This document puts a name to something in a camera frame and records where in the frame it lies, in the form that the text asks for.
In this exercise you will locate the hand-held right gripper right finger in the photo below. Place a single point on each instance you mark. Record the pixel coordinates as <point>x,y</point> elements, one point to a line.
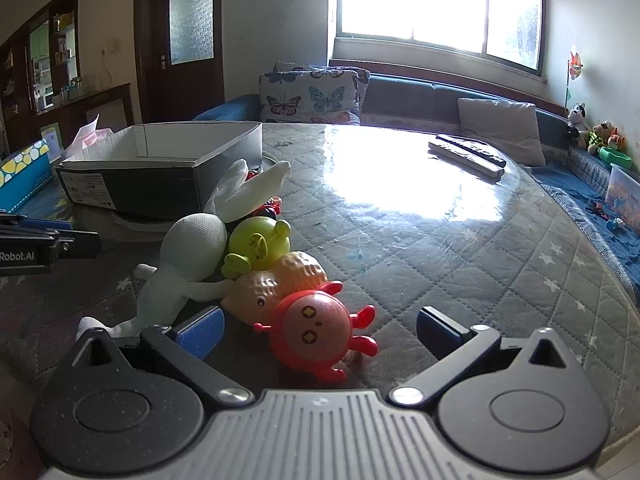
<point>440,330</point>

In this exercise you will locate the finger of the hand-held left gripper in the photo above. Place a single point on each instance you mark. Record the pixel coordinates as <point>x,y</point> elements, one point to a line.
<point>80,245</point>

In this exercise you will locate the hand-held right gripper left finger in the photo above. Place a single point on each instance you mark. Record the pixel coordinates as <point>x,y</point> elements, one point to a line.
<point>200,332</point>

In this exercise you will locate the grey cardboard box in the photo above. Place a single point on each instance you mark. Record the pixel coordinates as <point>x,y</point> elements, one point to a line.
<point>130,180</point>

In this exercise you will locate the white plush rabbit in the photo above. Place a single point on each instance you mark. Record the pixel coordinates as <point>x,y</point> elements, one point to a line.
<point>195,245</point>

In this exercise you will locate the yellow-green plastic toy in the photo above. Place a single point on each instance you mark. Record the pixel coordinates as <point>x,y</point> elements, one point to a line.
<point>255,245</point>

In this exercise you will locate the red round toy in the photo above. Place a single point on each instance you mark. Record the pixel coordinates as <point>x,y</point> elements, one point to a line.
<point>310,330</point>

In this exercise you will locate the orange peanut toy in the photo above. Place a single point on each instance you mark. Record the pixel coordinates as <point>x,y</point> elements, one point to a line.
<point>295,275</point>

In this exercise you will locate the blue box with yellow dots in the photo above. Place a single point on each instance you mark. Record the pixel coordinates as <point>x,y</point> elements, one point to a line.
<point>25,180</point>

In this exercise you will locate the pink tissue pack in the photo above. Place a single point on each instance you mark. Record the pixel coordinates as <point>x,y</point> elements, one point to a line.
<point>87,137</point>

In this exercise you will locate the small red toy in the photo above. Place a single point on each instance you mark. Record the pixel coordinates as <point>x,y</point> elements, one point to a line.
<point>270,206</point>

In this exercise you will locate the dark wooden cabinet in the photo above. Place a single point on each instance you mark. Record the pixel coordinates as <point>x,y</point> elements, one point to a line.
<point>15,85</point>

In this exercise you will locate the grey remote control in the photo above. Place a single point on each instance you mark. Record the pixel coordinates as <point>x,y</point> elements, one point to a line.
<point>460,156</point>

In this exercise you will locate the black remote control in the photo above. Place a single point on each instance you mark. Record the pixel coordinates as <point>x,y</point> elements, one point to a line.
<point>475,148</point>

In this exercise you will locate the dark wooden door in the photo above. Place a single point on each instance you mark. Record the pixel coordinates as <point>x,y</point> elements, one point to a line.
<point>150,60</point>

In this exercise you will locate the plain grey pillow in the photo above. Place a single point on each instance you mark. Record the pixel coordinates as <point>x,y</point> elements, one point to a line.
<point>500,127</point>

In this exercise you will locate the clear plastic toy container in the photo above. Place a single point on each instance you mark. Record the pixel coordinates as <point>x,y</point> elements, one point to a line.
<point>622,190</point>

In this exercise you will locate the blue sofa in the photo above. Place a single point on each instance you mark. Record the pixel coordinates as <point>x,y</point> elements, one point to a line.
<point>415,95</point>

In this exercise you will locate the plush dog in green vest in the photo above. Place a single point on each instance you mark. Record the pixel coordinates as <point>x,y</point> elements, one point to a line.
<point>600,137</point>

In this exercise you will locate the butterfly print pillow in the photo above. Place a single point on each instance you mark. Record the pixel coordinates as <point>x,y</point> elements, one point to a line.
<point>364,87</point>
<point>310,97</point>

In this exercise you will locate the black and white cow plush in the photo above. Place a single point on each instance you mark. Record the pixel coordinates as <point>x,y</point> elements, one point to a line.
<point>577,115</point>

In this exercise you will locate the orange tiger plush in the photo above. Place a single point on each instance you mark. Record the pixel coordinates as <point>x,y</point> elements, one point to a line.
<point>619,140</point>

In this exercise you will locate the colourful pinwheel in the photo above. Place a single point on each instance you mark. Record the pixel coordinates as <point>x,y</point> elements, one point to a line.
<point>576,62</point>

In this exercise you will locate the window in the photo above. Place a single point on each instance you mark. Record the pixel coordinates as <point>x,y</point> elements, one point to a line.
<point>410,0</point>

